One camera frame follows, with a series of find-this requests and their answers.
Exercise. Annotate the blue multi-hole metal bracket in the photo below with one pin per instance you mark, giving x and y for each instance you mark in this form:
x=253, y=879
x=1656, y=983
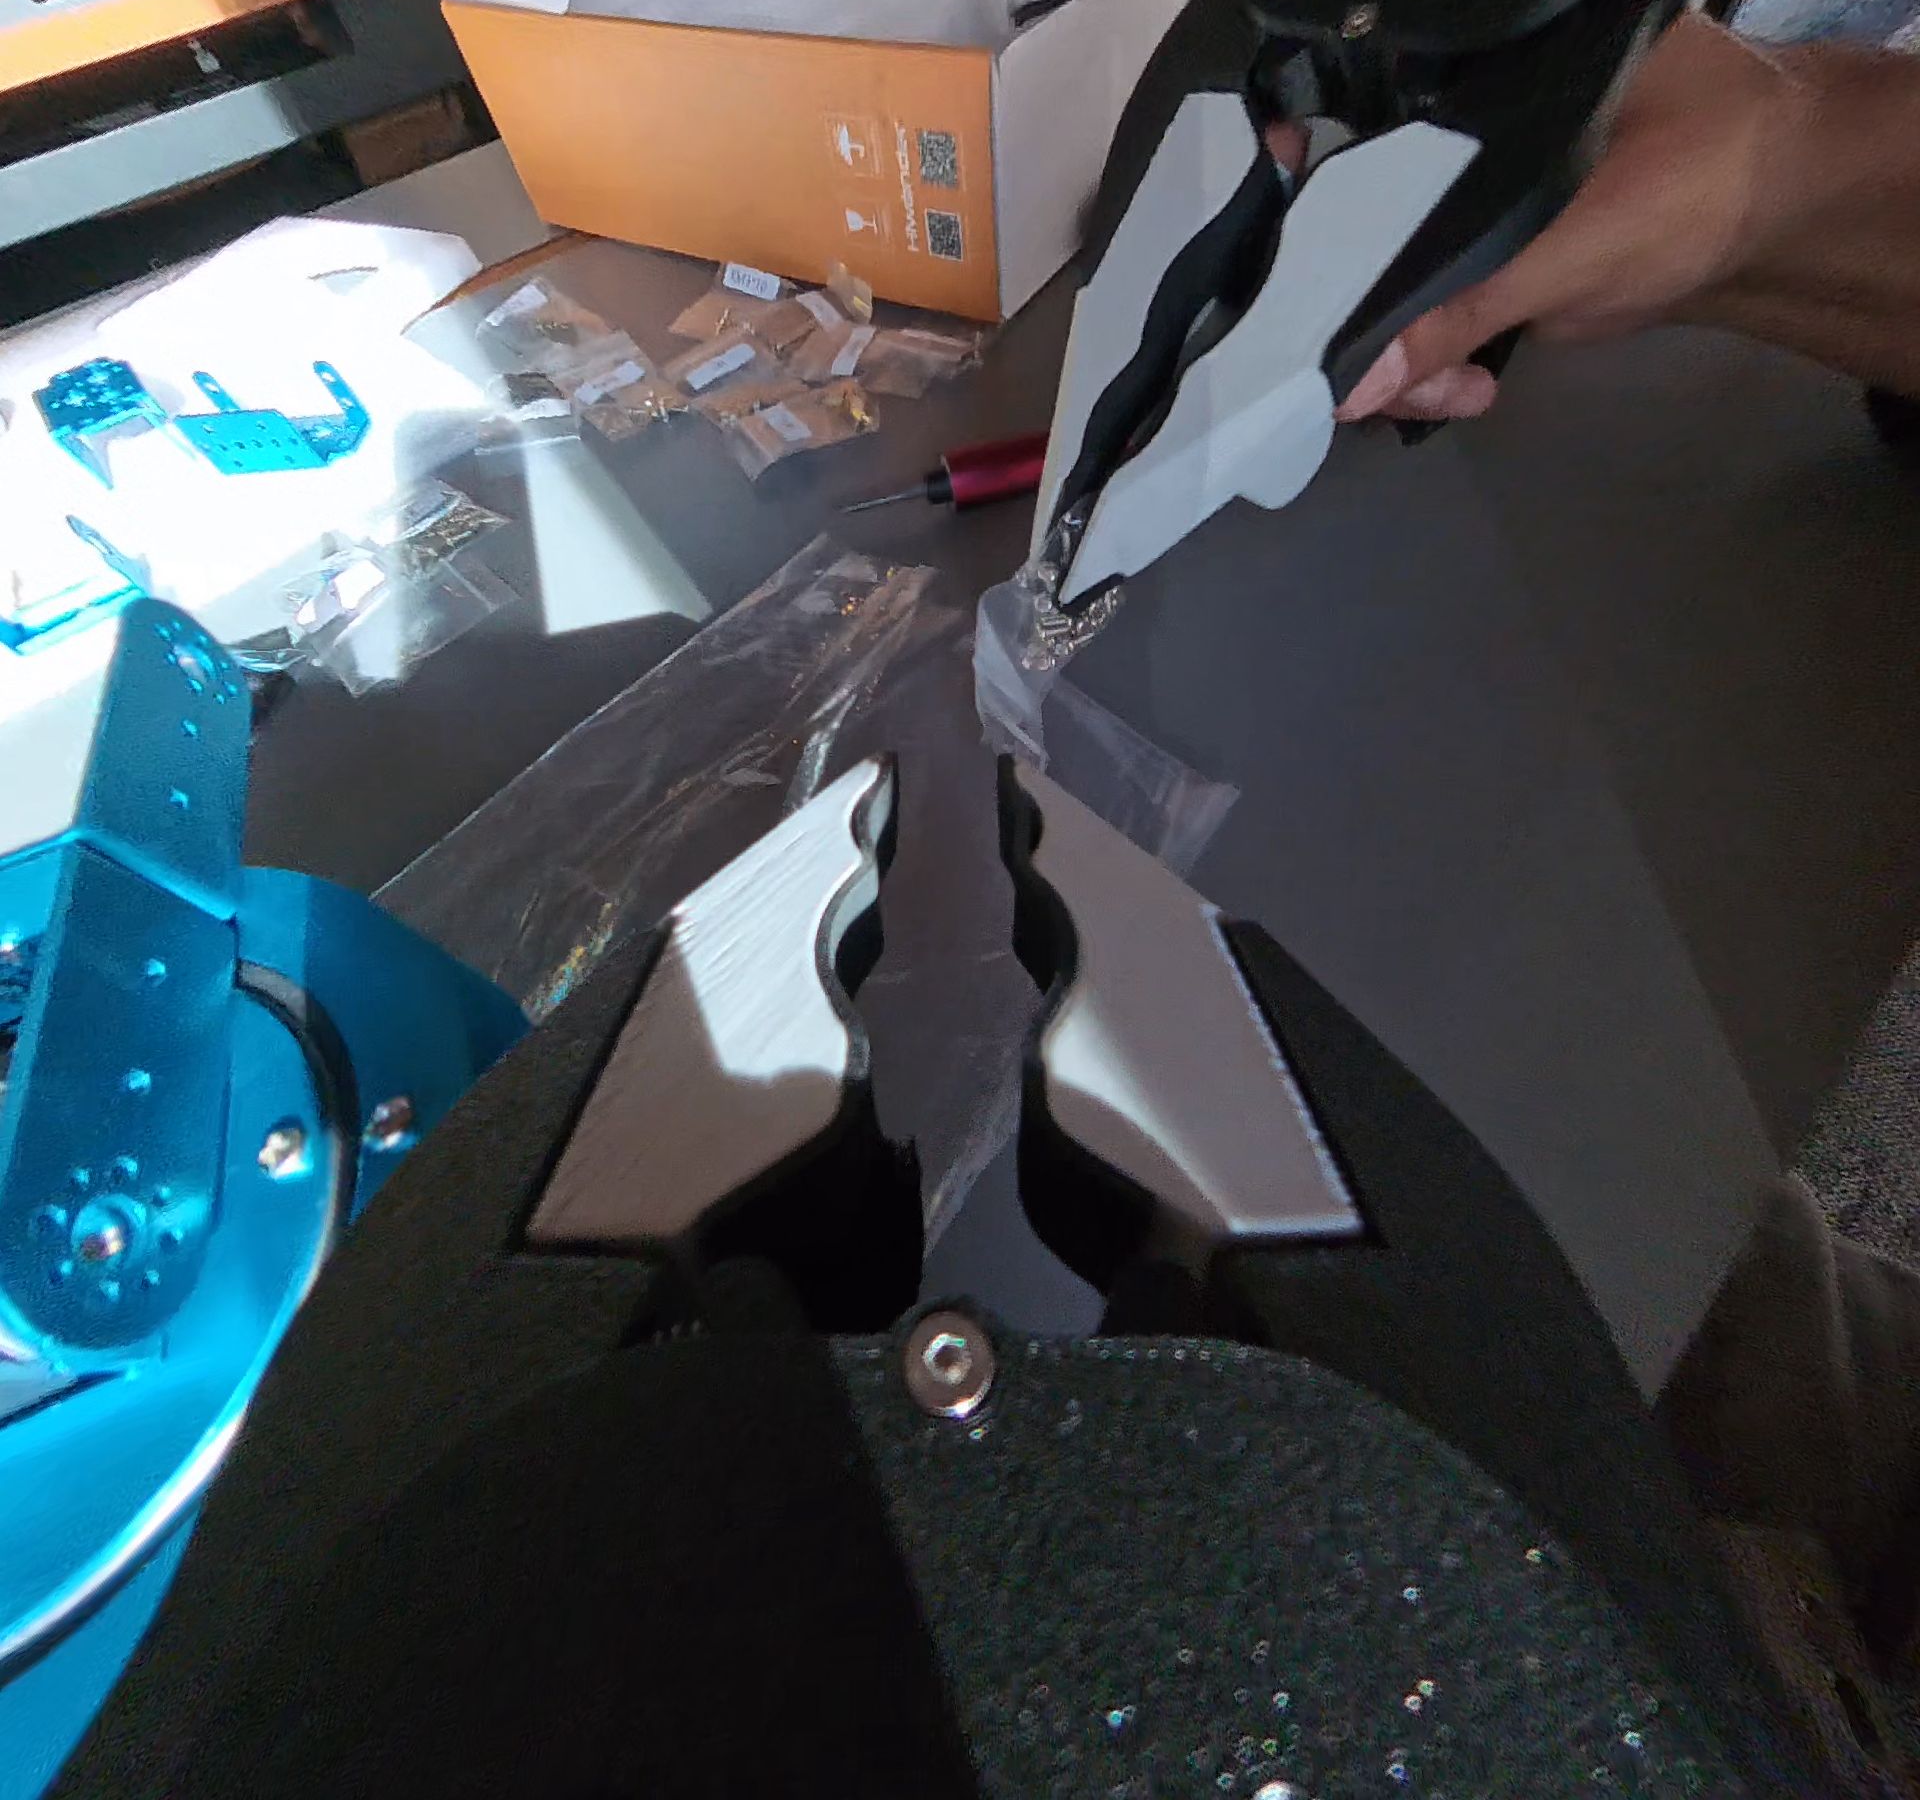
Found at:
x=94, y=406

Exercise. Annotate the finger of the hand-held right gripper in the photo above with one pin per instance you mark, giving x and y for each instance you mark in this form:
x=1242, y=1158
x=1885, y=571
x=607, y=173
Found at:
x=1142, y=253
x=1277, y=375

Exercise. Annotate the red screwdriver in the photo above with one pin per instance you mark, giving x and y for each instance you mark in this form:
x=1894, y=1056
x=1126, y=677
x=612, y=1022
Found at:
x=978, y=470

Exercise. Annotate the orange and white cardboard box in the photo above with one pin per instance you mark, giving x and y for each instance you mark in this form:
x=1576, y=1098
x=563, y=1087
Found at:
x=721, y=136

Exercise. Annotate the orange-edged office desk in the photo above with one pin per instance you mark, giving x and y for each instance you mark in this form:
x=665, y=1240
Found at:
x=151, y=13

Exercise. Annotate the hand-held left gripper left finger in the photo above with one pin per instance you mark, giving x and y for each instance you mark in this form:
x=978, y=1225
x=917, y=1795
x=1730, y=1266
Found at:
x=721, y=1062

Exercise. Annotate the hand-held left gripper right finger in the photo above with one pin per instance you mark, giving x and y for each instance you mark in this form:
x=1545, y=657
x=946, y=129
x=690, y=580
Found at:
x=1186, y=1084

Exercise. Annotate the white foam sheet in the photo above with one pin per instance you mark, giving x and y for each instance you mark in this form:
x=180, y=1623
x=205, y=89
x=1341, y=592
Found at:
x=373, y=332

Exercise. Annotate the blue U-shaped metal bracket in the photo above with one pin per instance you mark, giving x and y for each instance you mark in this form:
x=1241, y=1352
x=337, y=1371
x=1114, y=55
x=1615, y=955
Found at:
x=275, y=435

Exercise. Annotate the blue toy robot arm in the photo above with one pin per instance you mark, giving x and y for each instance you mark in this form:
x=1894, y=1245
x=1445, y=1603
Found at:
x=134, y=1007

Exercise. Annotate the pile of small screw bags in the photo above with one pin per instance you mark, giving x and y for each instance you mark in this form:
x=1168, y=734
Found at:
x=754, y=406

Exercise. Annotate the person's right hand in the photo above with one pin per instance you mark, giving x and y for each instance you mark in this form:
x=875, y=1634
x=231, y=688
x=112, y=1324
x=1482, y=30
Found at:
x=1636, y=222

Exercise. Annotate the grey desk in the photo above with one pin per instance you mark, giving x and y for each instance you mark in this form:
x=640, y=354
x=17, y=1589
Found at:
x=1505, y=781

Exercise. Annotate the small clear screw bag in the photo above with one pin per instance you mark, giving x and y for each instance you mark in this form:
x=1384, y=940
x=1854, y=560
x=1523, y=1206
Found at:
x=1009, y=677

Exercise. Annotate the large clear plastic bag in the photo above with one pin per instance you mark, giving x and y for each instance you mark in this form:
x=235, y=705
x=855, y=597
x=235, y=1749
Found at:
x=676, y=781

